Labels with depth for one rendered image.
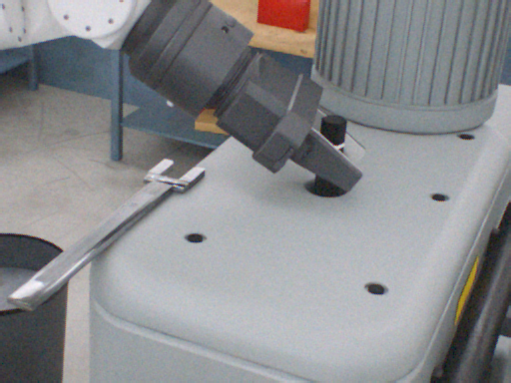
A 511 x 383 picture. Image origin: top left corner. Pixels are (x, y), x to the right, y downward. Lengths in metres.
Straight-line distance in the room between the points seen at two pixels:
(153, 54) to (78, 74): 5.46
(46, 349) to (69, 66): 3.41
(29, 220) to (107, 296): 3.99
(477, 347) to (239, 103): 0.28
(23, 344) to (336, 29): 2.19
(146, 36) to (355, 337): 0.29
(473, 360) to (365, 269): 0.13
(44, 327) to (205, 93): 2.31
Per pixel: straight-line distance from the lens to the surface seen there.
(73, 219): 4.66
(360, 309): 0.65
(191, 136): 5.04
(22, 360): 3.03
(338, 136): 0.77
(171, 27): 0.74
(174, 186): 0.77
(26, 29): 0.82
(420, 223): 0.77
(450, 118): 0.94
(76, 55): 6.17
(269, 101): 0.74
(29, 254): 3.29
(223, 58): 0.74
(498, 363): 1.30
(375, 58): 0.92
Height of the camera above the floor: 2.24
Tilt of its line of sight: 26 degrees down
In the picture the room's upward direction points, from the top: 4 degrees clockwise
